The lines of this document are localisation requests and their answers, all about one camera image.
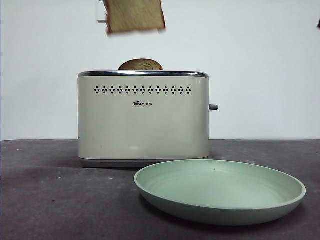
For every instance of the white wall socket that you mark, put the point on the white wall socket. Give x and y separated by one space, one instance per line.
100 11

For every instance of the round bread slice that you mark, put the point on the round bread slice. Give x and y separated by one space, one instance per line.
141 65

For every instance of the square toast bread slice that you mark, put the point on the square toast bread slice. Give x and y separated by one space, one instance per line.
136 16

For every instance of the pale green round plate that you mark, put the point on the pale green round plate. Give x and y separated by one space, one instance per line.
220 190

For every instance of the cream two-slot toaster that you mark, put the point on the cream two-slot toaster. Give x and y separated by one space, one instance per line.
142 125

